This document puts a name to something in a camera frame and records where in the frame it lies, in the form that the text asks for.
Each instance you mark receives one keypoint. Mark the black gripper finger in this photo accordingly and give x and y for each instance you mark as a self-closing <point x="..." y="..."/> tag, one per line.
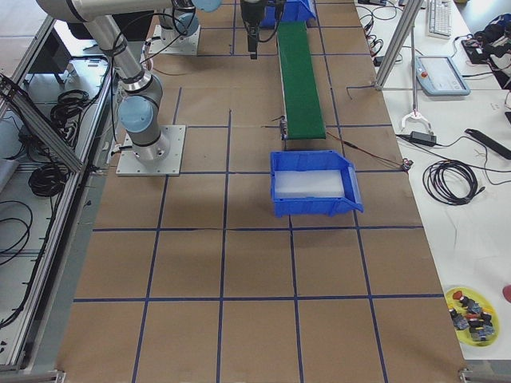
<point x="253" y="40"/>

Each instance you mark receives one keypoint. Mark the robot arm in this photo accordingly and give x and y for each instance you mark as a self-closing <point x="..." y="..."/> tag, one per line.
<point x="139" y="111"/>
<point x="252" y="13"/>

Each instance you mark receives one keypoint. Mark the yellow plate of buttons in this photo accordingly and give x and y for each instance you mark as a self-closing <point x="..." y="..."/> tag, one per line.
<point x="474" y="319"/>

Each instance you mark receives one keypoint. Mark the blue bin left side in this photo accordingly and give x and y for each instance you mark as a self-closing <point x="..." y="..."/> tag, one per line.
<point x="293" y="11"/>

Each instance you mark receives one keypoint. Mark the blue bin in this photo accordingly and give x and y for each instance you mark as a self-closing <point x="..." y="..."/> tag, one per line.
<point x="316" y="160"/>
<point x="293" y="11"/>

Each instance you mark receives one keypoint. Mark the green conveyor belt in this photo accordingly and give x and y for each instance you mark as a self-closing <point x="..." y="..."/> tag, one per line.
<point x="300" y="95"/>

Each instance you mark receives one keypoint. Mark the white foam pad right bin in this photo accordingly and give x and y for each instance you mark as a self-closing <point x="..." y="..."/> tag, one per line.
<point x="307" y="184"/>

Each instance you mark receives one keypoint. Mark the blue bin right side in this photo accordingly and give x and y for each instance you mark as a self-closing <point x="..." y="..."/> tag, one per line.
<point x="316" y="160"/>

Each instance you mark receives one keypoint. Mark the teach pendant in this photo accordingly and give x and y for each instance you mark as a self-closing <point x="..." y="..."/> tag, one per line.
<point x="439" y="77"/>

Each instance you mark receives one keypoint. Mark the white keyboard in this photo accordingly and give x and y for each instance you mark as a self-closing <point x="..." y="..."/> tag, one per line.
<point x="438" y="18"/>

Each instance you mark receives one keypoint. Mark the black power adapter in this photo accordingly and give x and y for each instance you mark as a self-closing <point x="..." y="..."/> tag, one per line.
<point x="423" y="139"/>

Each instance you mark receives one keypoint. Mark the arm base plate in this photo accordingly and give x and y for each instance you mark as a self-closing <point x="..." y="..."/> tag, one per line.
<point x="179" y="40"/>
<point x="163" y="158"/>

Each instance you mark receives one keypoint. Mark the aluminium frame post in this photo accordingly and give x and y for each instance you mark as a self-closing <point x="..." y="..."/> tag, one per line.
<point x="402" y="31"/>

